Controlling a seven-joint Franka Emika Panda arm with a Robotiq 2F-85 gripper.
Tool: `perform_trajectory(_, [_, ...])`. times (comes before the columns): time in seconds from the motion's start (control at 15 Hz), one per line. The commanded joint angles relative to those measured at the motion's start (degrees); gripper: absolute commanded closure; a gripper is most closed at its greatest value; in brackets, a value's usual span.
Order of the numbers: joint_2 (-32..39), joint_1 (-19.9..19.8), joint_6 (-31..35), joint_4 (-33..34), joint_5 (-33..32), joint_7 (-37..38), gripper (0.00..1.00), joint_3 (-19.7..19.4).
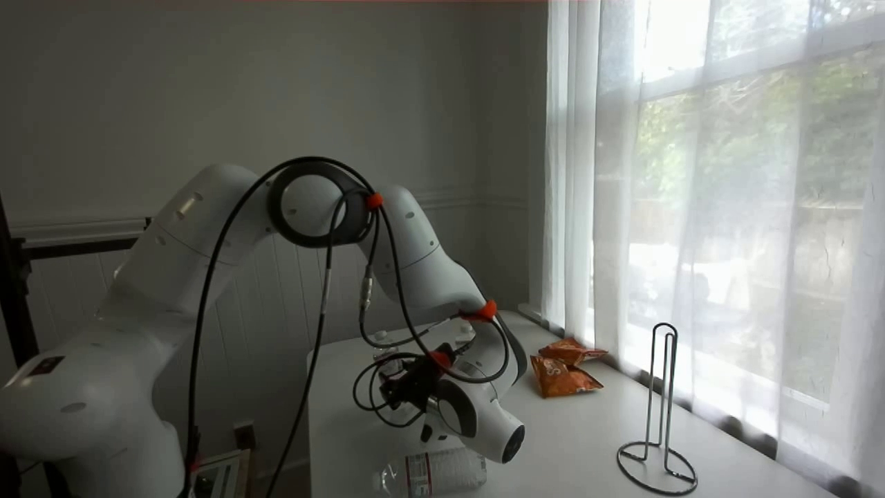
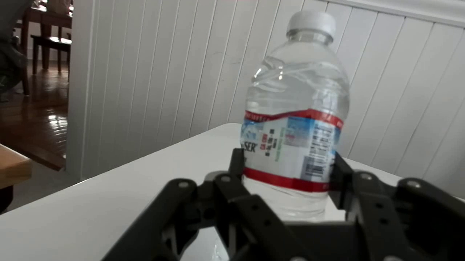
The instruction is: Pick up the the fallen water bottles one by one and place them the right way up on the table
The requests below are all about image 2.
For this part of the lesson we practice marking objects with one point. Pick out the wooden chair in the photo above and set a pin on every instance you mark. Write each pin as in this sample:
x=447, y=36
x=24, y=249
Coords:
x=46, y=41

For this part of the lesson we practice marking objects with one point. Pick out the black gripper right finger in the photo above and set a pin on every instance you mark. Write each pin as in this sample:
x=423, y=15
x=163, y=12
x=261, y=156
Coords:
x=412, y=218

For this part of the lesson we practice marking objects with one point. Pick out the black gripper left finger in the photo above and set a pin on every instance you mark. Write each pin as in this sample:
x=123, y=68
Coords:
x=242, y=218

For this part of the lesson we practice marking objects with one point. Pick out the wooden side table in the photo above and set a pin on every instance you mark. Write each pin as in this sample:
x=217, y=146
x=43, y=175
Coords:
x=12, y=168

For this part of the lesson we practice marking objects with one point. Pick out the clear plastic water bottle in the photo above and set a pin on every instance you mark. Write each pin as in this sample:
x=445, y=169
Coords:
x=295, y=121

